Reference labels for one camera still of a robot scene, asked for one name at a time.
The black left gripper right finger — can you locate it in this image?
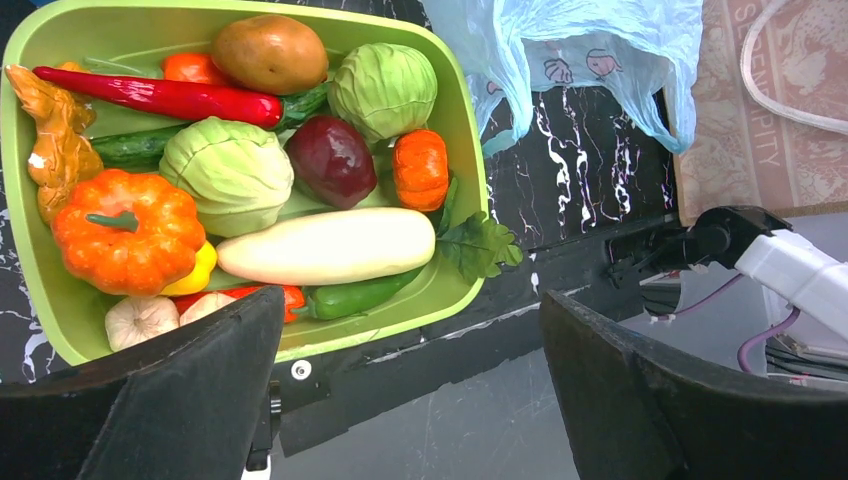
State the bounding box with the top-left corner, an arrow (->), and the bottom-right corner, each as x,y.
540,292 -> 847,479

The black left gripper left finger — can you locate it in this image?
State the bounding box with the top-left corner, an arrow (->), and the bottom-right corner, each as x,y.
1,287 -> 284,479

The large orange pumpkin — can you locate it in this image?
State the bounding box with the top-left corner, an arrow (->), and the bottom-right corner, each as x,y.
51,169 -> 206,297

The brown ginger root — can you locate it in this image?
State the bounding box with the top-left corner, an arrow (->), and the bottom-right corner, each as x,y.
4,65 -> 104,224

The light blue plastic bag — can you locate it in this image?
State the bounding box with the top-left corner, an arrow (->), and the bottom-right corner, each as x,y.
423,0 -> 703,157

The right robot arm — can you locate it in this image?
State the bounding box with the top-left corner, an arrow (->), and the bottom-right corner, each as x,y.
607,206 -> 847,339

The garlic bulb right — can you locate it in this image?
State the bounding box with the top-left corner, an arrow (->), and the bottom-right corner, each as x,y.
179,293 -> 236,327

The garlic bulb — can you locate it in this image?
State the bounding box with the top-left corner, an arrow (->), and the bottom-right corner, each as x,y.
104,296 -> 179,352
179,293 -> 236,327

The garlic bulb left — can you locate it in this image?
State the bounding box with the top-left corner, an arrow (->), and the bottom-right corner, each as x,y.
104,296 -> 179,352

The yellow bell pepper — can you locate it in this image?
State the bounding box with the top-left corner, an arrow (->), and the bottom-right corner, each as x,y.
160,242 -> 218,296

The green chili pepper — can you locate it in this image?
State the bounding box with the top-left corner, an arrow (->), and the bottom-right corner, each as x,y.
290,267 -> 423,321

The green leaf sprig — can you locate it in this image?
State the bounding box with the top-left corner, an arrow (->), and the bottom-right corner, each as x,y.
435,174 -> 524,284

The white radish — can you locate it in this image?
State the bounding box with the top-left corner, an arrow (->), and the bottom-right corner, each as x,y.
217,207 -> 436,286

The green cabbage near centre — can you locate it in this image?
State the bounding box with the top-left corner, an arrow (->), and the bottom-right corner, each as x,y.
159,117 -> 294,238

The green cabbage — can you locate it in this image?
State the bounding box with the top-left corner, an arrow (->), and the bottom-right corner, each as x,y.
328,43 -> 438,143
159,117 -> 294,238

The green plastic vegetable bin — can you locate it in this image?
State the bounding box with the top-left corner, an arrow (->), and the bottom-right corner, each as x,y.
1,1 -> 488,365

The green cucumber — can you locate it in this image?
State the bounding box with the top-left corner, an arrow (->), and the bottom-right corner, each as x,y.
90,83 -> 329,172

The dark red onion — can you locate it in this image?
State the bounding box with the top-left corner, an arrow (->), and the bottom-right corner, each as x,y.
285,115 -> 377,210

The long red chili pepper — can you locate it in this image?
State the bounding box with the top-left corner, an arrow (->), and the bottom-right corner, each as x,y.
32,66 -> 285,130

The small orange pumpkin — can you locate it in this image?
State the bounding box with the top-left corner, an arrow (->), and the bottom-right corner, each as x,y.
392,129 -> 449,212

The red tomato at back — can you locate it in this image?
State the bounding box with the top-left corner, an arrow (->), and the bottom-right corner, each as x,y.
162,52 -> 231,86

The brown potato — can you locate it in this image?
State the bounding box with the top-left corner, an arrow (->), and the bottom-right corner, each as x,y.
210,14 -> 329,96

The green cabbage at back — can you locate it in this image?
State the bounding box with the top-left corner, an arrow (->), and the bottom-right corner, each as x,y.
328,43 -> 438,143

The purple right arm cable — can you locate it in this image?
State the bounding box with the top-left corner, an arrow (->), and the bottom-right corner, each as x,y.
649,272 -> 803,376

